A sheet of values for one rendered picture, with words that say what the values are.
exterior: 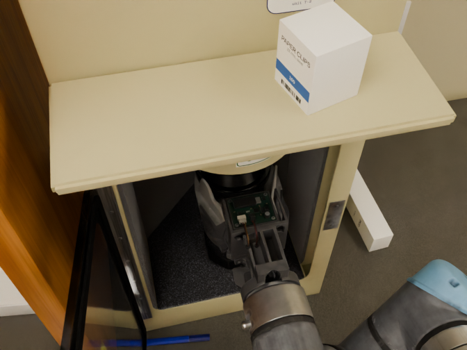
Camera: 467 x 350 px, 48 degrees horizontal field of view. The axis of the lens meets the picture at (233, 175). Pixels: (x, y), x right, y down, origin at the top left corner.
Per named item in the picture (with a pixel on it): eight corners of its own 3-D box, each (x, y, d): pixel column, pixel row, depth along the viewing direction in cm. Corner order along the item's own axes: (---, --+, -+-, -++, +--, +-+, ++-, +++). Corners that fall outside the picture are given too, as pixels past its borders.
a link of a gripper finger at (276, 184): (290, 142, 71) (281, 196, 66) (286, 169, 76) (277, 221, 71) (267, 139, 72) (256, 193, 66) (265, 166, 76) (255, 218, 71)
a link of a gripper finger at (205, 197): (196, 152, 70) (237, 196, 66) (198, 178, 75) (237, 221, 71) (176, 162, 69) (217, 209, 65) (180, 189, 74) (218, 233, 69)
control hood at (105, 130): (74, 157, 52) (44, 82, 44) (378, 105, 56) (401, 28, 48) (79, 257, 45) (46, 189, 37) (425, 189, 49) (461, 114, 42)
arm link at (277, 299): (310, 334, 62) (244, 349, 61) (299, 298, 65) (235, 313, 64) (318, 308, 56) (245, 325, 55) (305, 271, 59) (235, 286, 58)
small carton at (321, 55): (274, 79, 44) (279, 19, 39) (322, 60, 46) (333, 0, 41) (306, 116, 41) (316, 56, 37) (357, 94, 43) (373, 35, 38)
